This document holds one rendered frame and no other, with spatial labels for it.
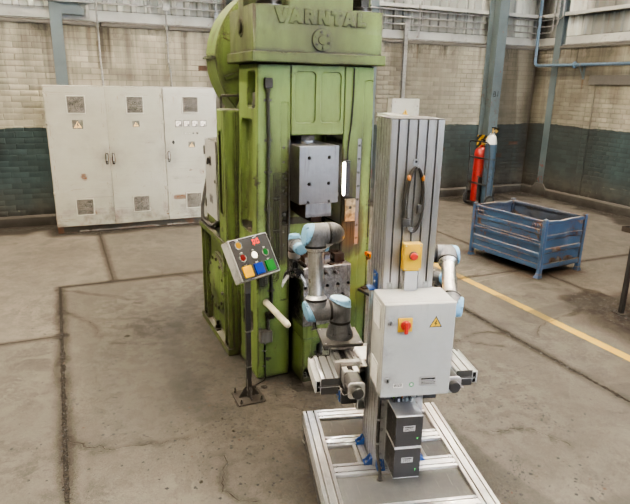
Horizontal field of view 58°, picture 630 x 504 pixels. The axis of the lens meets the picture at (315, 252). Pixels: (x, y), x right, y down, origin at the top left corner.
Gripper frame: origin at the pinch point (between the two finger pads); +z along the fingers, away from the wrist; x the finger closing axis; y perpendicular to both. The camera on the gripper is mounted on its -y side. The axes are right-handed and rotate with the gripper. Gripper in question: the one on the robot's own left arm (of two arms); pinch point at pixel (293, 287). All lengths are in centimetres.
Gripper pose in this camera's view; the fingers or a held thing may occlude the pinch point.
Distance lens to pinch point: 359.6
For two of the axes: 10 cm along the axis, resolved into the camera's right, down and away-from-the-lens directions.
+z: -0.2, 9.6, 2.8
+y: 1.5, 2.8, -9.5
